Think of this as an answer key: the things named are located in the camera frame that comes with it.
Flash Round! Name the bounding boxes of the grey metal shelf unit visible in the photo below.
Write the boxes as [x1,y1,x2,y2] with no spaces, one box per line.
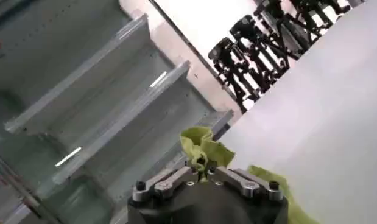
[0,0,235,224]

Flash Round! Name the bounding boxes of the black camera tripod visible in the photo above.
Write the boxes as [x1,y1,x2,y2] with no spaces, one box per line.
[207,36,264,115]
[229,14,300,94]
[253,0,334,61]
[290,0,367,33]

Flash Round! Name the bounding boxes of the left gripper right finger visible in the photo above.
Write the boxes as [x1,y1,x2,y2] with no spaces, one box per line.
[207,165,285,202]

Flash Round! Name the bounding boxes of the yellow-green t-shirt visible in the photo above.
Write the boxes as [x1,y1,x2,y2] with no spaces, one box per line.
[179,125,320,224]

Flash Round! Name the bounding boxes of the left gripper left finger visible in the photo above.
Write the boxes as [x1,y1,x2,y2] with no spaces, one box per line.
[132,165,199,203]

